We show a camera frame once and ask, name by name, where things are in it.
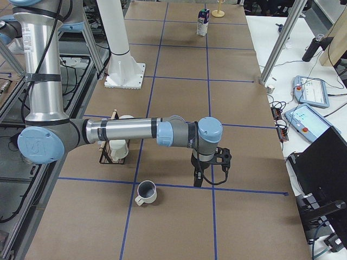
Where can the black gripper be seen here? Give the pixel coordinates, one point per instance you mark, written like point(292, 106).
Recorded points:
point(197, 166)

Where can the white ribbed mug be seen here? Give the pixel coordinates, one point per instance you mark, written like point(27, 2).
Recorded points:
point(147, 193)

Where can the blue white milk carton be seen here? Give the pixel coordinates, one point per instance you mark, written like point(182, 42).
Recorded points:
point(202, 22)

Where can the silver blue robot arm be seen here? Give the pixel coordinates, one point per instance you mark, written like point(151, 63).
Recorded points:
point(50, 133)
point(11, 28)

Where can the white cup on rack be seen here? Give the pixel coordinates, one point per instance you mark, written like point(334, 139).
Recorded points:
point(119, 149)
point(126, 117)

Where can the white upper cup on rack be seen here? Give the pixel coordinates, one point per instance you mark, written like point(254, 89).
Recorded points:
point(126, 117)

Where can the wooden cup tree stand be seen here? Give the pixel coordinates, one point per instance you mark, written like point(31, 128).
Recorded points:
point(218, 13)

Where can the black orange terminal strip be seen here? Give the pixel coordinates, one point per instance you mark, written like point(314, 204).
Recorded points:
point(280, 124)

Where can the small metal cylinder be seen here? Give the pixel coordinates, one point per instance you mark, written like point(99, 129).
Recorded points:
point(270, 89)

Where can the near teach pendant tablet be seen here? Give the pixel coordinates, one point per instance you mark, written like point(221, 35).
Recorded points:
point(306, 121)

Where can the teach pendant tablet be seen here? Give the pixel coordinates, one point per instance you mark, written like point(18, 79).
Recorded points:
point(306, 121)
point(311, 91)

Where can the far teach pendant tablet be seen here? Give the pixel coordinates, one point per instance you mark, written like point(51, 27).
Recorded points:
point(311, 91)

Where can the black bottle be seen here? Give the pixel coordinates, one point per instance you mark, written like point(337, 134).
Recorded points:
point(313, 47)

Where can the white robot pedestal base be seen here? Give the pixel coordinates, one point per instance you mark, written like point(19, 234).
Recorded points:
point(123, 70)

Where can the aluminium frame post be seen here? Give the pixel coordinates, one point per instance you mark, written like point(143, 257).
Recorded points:
point(283, 37)

